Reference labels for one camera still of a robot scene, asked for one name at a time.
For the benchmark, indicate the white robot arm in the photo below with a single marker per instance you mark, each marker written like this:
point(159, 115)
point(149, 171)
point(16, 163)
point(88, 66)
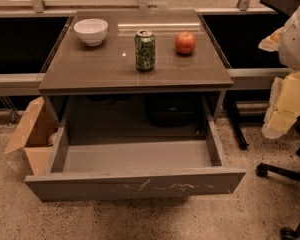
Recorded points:
point(289, 55)

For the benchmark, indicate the green soda can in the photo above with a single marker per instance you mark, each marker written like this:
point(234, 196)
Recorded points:
point(145, 50)

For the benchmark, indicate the red apple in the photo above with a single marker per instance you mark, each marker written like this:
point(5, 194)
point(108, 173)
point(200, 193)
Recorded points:
point(185, 43)

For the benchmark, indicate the black table with stand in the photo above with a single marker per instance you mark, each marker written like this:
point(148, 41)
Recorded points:
point(253, 84)

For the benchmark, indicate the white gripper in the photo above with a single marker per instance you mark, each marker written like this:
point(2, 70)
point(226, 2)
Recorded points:
point(296, 45)

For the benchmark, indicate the white ceramic bowl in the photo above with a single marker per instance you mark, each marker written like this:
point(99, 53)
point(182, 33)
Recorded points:
point(91, 31)

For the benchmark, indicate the brown cardboard box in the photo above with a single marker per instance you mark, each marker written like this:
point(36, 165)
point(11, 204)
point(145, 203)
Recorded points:
point(34, 135)

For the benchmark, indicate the grey drawer cabinet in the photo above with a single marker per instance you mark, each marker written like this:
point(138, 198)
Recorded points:
point(135, 76)

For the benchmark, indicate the open grey top drawer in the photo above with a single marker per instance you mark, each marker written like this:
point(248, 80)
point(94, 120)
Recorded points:
point(107, 150)

